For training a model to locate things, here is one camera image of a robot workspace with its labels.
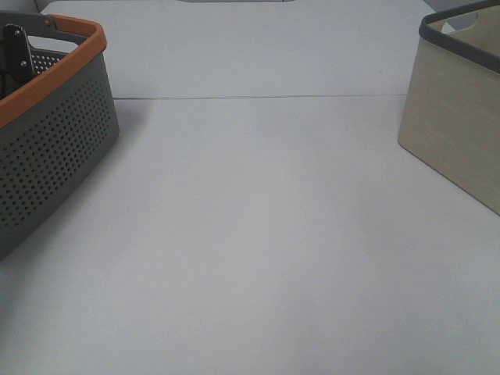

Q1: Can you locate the beige bin with grey rim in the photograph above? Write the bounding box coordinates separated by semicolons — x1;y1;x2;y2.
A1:
398;1;499;213

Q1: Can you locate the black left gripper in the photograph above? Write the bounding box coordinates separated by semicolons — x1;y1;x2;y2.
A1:
1;23;35;99

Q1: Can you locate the grey perforated basket orange rim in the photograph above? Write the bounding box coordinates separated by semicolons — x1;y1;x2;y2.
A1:
1;11;120;257

